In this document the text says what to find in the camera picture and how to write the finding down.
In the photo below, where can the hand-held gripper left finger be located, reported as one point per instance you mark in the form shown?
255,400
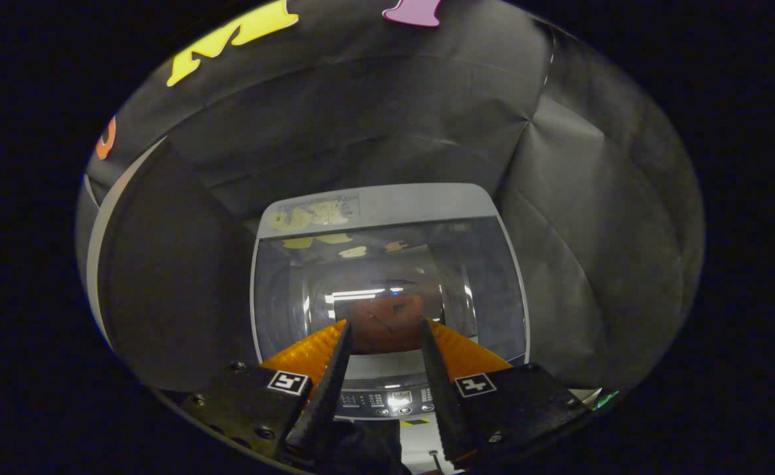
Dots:
325,396

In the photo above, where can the orange polo shirt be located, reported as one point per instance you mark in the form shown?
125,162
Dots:
387,323

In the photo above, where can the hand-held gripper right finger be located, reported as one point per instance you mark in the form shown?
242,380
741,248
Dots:
440,396

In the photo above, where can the grey washing machine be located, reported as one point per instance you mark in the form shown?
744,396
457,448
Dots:
387,399

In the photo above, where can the washing machine lid with window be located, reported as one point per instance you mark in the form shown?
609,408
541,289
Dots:
394,204

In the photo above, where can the white sheet green edge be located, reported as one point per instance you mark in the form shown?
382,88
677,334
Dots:
602,399

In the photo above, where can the black backdrop cloth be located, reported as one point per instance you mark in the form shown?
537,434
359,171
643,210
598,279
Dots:
394,99

